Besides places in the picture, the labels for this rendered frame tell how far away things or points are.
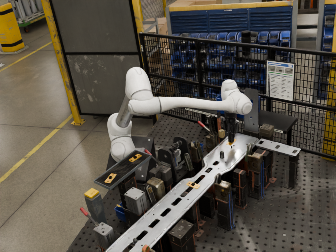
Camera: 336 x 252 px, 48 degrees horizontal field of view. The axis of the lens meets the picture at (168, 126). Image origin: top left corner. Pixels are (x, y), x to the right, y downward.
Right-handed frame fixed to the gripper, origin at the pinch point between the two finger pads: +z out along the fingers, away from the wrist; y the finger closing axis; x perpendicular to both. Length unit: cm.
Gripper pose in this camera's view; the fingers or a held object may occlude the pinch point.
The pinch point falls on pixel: (231, 137)
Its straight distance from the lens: 259.1
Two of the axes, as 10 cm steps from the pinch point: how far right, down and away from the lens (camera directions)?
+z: 1.2, 8.7, 4.9
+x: 6.1, -4.5, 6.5
